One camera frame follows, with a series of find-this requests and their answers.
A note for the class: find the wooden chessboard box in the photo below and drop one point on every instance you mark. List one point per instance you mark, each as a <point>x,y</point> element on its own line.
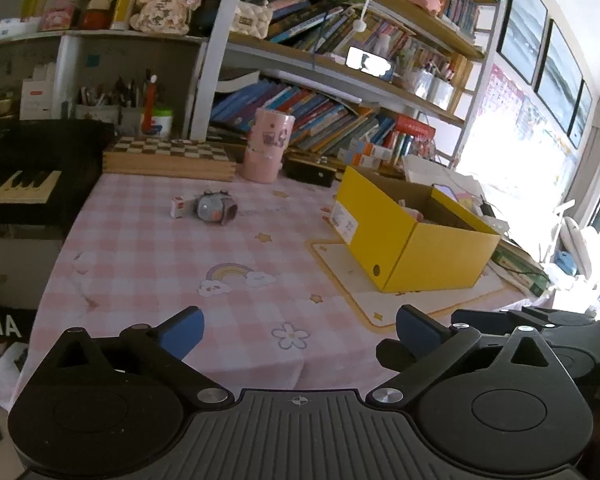
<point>170,162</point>

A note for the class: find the white plastic bag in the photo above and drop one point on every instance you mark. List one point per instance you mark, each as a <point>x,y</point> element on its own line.
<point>0,375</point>

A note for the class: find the red marker box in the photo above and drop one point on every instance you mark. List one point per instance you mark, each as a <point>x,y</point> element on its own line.
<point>415,132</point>

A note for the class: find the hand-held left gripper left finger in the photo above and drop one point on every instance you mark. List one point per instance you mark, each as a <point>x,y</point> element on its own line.
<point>182,332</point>

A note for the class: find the white jar green lid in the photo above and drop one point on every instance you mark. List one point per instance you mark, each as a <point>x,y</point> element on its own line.
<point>162,125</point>

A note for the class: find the flat white box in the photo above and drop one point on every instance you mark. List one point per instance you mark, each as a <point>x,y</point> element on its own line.
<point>20,27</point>

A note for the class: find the brown bowl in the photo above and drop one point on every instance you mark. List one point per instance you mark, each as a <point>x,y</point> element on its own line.
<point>0,105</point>

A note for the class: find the phone with purple screen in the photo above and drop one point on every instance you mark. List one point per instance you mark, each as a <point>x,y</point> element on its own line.
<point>446,192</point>

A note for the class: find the row of colourful picture books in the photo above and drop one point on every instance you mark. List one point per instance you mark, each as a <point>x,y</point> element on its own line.
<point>310,22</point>

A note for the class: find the row of small paperback books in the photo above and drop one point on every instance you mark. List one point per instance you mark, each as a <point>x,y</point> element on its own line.
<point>460,10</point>

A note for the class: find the red round bottle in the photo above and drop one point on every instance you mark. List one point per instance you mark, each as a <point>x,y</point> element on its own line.
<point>95,15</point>

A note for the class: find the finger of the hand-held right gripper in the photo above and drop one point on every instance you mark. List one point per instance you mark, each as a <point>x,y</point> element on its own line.
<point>395,355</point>
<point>480,319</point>

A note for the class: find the white frame wooden bookshelf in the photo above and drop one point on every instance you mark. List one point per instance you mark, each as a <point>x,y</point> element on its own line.
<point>217,50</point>

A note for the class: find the yellow cardboard box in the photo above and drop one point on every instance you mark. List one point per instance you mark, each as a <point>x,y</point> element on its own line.
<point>430,260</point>

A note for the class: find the small red white box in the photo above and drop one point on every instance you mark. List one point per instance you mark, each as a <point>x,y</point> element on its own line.
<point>182,207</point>

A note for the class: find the white thick book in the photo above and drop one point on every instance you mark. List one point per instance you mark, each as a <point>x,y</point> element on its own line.
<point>237,81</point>

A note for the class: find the red pen with penguin top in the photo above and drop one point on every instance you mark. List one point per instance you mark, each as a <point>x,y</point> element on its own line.
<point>149,105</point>

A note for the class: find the stack of white papers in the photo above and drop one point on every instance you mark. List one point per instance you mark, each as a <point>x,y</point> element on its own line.
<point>440,175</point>

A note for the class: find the grey pen cup with pens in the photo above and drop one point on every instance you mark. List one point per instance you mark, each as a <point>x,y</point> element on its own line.
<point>130,120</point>

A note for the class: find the white desk hutch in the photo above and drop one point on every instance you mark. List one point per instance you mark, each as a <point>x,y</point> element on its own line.
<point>70,42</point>

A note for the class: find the white quilted pearl handbag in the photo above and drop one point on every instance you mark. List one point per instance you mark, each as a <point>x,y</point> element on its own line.
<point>250,17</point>

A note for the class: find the pink gift box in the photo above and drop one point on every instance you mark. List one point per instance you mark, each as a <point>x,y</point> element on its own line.
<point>59,17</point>

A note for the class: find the yellow white bottle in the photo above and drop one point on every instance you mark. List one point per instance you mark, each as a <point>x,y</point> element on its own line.
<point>121,10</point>

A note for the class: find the orange white small boxes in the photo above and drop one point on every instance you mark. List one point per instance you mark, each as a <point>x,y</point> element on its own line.
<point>372,155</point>

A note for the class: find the white phone on stand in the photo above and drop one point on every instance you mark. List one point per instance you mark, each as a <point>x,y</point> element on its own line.
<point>367,61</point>

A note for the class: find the patterned pen cup with pens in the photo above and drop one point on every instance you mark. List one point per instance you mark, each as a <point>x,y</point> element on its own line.
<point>97,112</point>

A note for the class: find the doll in pink floral dress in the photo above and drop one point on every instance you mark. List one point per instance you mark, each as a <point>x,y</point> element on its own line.
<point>162,5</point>

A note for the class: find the green book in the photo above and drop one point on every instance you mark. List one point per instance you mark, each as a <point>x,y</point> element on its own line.
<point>522,270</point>

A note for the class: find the pink wall poster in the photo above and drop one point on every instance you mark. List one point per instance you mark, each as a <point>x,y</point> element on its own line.
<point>502,97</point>

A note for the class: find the row of leaning blue books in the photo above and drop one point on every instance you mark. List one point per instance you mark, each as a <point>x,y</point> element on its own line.
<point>310,115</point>

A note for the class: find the black keyboard stand bar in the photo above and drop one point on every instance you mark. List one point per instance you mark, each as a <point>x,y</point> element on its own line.
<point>0,325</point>

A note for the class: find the pink checked cloth desktop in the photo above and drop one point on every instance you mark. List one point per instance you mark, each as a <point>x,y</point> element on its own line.
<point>180,270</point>

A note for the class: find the white box red label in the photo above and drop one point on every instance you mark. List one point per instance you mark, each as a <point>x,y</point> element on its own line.
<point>36,97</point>

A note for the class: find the black electronic keyboard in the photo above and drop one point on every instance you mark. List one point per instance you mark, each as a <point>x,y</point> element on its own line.
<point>40,145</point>

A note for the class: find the pink cylindrical container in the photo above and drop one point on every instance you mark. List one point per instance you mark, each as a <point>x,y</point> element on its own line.
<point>267,147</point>

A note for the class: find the translucent storage container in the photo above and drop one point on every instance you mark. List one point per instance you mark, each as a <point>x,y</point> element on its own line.
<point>419,85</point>
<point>442,95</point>

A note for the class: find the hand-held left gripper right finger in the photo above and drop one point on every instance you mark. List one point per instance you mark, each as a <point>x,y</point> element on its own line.
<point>415,327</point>

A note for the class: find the black rectangular case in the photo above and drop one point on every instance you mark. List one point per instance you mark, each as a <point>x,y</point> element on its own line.
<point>310,172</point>

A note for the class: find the black framed picture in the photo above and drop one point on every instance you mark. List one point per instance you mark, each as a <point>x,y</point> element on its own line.
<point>580,115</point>
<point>522,25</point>
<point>560,67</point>

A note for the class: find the white low cabinet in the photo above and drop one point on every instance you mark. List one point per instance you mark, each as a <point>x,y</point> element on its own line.
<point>15,270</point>

